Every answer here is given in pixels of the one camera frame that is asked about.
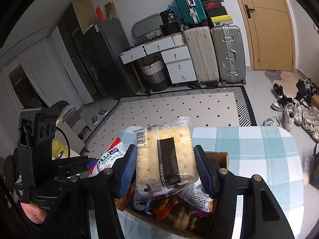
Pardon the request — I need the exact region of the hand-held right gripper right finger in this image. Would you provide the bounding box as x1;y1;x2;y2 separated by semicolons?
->
194;144;296;239

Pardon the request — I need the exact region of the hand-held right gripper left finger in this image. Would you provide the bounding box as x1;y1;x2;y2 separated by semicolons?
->
43;144;139;239

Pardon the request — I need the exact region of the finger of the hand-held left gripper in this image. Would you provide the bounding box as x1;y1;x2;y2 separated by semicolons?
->
59;165;100;179
53;155;98;170

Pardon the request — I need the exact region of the white packet blue print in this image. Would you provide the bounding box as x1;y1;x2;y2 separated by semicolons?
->
89;136;125;178

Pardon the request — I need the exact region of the silver purple-edged noodle bag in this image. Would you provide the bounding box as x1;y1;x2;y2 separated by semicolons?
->
181;179;215;213

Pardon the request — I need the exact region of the orange noodle snack bag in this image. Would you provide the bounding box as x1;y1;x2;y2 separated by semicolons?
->
116;186;133;212

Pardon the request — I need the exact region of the clear cracker packet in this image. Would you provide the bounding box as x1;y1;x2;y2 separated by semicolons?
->
134;116;200;204

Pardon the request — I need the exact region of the blue cookie packet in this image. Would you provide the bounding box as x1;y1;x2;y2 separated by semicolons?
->
133;200;153;215

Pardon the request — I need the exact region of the red cookie packet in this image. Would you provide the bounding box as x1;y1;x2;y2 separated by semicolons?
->
152;196;181;220

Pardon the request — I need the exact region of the person's left hand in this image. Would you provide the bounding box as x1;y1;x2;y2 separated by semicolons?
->
21;202;48;225

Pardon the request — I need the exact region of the white holder yellow cloth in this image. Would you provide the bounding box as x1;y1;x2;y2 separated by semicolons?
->
52;140;68;159

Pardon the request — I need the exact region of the grey trash bin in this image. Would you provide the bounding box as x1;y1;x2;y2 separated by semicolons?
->
51;101;92;150

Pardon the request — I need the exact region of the patterned black white rug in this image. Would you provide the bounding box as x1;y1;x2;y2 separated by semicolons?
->
83;86;258;160

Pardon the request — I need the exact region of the white curtain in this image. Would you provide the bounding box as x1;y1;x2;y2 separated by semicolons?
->
18;26;93;110

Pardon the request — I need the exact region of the woven laundry basket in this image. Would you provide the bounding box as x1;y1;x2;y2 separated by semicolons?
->
139;56;171;93

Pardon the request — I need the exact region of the dark wardrobe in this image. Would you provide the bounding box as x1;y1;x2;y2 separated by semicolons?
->
57;5;100;100

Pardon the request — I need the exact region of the dark grey refrigerator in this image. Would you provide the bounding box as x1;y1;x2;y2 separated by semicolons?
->
83;18;143;100

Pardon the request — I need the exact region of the black bag gold print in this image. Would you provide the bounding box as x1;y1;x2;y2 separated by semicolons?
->
307;143;319;190

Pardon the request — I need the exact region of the white dresser with drawers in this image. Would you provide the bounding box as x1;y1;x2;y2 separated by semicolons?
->
119;33;198;88

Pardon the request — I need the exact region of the pile of sneakers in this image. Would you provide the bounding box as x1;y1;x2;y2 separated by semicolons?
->
263;78;319;143

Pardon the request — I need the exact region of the beige suitcase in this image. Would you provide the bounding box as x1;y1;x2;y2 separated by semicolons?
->
183;26;220;87

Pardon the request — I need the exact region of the silver suitcase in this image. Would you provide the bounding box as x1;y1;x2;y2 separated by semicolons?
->
210;24;247;85

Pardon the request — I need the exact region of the grey door mat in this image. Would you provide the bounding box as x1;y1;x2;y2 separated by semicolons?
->
264;69;299;90

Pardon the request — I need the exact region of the grey arched mirror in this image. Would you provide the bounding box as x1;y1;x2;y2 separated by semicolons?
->
131;13;162;40

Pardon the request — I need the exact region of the tan cardboard box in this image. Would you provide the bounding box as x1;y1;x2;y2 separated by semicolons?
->
72;0;98;35

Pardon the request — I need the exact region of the black storage box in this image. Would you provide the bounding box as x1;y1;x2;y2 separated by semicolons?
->
159;22;182;37

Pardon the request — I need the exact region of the brown paper box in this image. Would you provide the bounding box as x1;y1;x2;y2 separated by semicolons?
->
104;2;117;20

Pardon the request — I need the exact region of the wooden door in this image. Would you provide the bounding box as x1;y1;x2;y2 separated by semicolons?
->
229;0;296;72

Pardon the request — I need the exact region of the black bag white print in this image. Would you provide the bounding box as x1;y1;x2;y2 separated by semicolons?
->
160;9;177;25

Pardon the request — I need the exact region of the plain black shoe box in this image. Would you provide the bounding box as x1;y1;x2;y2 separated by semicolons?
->
204;6;229;19

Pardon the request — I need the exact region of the red and black shoe box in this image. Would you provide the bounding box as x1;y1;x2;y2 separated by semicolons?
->
201;0;222;11

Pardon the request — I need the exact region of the teal suitcase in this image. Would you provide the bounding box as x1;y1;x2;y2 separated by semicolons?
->
169;0;209;26

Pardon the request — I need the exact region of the black cable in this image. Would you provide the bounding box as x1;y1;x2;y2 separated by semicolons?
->
55;126;71;159

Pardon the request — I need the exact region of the black door handle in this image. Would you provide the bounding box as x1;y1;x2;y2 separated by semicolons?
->
244;4;256;19

